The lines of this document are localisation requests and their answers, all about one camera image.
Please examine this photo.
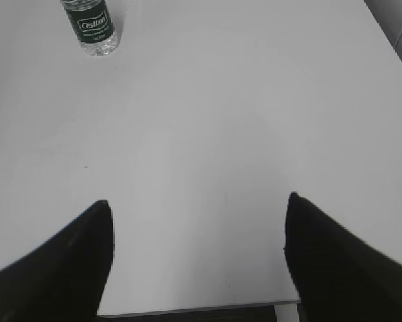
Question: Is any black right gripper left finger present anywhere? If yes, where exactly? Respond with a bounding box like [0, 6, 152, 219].
[0, 200, 114, 321]

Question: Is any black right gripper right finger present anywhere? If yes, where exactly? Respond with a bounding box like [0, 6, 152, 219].
[284, 192, 402, 321]

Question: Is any table leg white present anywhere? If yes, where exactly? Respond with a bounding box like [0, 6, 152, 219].
[274, 303, 300, 322]

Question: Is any clear water bottle green label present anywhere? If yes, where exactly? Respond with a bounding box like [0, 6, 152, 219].
[61, 0, 119, 57]

